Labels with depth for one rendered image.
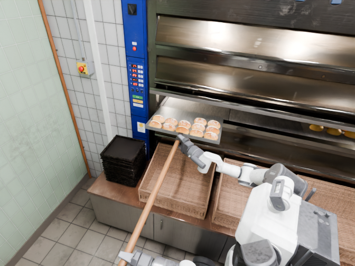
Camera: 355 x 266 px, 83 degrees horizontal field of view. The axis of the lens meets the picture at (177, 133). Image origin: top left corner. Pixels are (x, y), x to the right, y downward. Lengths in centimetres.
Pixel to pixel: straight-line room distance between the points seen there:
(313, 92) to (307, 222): 93
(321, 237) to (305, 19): 109
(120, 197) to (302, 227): 137
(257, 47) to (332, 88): 55
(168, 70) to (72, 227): 182
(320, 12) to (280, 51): 25
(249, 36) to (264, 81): 31
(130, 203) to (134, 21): 136
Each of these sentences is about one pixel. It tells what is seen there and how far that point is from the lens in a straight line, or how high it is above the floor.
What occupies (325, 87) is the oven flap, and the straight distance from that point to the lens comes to 161.
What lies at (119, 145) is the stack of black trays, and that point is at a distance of 182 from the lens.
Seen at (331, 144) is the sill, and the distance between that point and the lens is 185.
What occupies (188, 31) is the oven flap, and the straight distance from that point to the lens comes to 147.
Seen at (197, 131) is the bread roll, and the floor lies 123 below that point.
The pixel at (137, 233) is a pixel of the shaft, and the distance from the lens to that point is 95.
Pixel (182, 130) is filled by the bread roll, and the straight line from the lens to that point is 142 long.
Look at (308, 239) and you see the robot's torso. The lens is 86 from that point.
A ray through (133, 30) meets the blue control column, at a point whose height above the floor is 178.
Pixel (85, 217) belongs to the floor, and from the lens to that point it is 252.
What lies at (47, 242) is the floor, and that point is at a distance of 250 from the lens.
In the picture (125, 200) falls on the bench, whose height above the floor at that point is 58.
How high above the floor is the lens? 205
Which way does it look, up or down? 36 degrees down
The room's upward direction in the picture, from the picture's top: 5 degrees clockwise
